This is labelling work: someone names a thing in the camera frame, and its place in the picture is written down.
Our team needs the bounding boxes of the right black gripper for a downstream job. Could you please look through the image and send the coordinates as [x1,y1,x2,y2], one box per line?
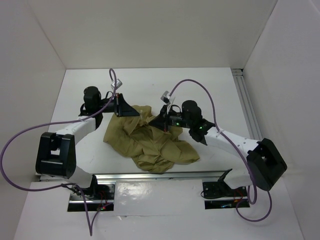
[148,104,193,133]

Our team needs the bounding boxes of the right side aluminium rail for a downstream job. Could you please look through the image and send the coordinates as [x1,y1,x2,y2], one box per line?
[231,69,264,141]

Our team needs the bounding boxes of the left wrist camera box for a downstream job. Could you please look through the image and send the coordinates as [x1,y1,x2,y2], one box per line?
[110,78,123,91]

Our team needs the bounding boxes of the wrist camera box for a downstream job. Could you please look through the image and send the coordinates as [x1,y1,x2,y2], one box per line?
[110,78,123,91]
[160,91,175,107]

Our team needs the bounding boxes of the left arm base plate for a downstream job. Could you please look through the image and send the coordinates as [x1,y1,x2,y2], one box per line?
[67,182,116,212]

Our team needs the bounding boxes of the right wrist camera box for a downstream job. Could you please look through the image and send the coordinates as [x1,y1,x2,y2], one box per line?
[160,91,175,107]

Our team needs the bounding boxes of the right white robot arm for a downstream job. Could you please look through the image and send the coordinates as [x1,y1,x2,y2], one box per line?
[149,100,288,196]

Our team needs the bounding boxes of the olive tan jacket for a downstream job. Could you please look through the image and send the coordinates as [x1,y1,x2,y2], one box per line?
[103,105,200,173]

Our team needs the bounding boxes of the front aluminium rail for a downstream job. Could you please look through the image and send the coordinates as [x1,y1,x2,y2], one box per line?
[96,170,226,181]

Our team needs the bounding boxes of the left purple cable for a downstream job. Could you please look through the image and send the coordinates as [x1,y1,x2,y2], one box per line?
[0,68,118,237]

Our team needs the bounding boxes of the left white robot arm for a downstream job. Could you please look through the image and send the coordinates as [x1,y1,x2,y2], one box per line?
[35,86,140,200]

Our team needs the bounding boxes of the aluminium rail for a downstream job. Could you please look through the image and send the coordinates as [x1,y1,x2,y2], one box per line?
[231,69,264,141]
[96,170,226,181]

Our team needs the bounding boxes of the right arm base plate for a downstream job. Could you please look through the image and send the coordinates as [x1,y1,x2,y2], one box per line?
[200,181,250,210]

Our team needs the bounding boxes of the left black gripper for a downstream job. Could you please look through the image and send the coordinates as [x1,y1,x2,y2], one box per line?
[96,93,139,118]

